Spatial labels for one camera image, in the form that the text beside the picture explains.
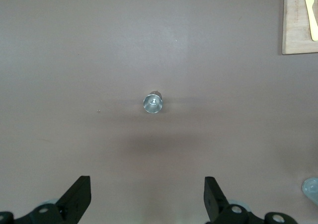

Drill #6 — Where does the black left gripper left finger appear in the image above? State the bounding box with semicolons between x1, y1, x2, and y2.
0;175;92;224

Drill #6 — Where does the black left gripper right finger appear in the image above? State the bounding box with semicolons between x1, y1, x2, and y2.
204;176;296;224

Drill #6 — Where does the steel double-cone jigger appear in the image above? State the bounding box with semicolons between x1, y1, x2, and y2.
143;90;164;114

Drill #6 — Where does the green sleeved glass bottle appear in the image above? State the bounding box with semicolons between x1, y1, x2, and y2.
302;176;318;206

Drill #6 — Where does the brown table mat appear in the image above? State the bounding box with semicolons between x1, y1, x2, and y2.
0;0;318;224

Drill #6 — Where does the wooden cutting board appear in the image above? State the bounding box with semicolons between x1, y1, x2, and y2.
282;0;318;55

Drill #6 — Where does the yellow plastic knife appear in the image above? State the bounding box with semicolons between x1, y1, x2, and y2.
302;0;318;41

